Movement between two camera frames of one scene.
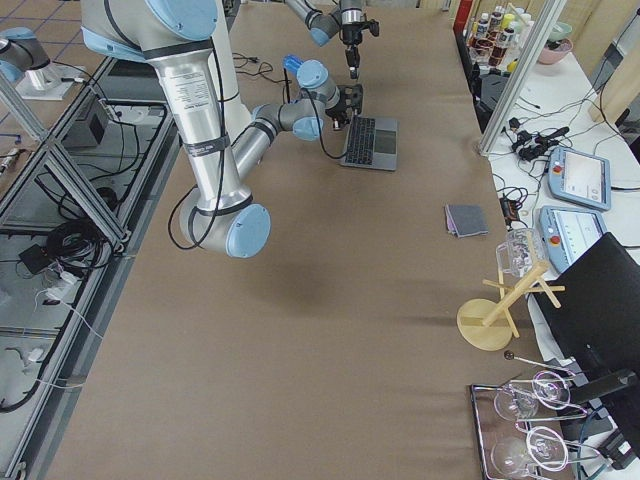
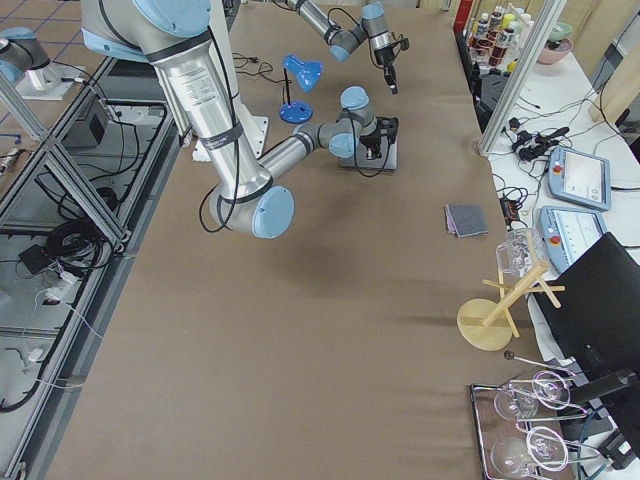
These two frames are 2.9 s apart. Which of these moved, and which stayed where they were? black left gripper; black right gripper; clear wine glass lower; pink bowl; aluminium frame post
Moved: black left gripper; black right gripper
Stayed: clear wine glass lower; aluminium frame post; pink bowl
